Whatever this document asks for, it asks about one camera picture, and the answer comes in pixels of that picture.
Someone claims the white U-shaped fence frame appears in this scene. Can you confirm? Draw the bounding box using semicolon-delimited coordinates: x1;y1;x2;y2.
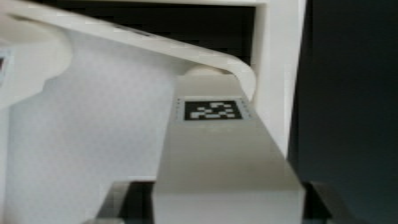
93;0;307;154

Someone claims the white desk top tray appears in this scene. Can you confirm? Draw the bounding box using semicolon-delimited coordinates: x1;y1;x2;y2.
0;0;260;224

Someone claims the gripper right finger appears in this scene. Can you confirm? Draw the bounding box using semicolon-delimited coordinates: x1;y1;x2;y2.
307;182;349;224

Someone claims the white desk leg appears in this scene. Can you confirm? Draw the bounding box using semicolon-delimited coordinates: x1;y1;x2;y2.
0;16;72;110
152;67;305;224

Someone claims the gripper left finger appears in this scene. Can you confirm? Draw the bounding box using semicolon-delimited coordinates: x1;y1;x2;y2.
86;182;129;224

